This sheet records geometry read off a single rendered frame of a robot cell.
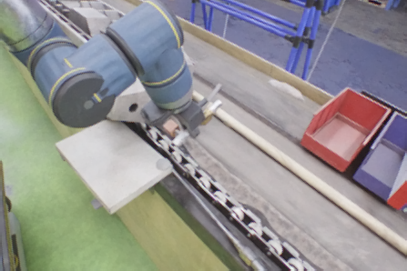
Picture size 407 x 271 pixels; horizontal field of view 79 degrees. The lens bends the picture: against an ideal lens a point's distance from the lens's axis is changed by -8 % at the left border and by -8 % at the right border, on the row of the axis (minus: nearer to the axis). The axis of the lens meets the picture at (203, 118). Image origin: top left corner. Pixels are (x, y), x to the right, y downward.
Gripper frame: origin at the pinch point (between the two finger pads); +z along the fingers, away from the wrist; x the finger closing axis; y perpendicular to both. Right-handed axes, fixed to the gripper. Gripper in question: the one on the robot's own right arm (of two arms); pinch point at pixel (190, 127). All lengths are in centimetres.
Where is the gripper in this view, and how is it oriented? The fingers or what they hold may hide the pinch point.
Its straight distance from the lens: 76.7
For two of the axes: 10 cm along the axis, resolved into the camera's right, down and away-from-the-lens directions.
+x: -6.8, -5.2, 5.1
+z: 2.0, 5.4, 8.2
